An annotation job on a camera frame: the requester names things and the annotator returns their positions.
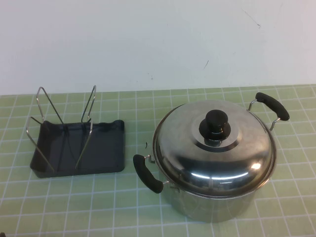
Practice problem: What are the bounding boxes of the steel pot lid black knob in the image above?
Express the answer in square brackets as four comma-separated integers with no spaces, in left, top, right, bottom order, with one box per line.
[152,100,277,199]

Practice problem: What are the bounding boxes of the green grid cutting mat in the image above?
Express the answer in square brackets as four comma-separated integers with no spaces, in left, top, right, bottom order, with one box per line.
[0,85,316,237]

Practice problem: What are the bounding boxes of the wire lid rack dark tray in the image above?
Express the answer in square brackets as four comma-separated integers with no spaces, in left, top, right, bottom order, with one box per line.
[25,85,125,178]

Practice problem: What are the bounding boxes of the stainless steel pot black handles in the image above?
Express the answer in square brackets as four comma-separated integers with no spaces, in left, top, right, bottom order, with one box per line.
[132,92,290,223]

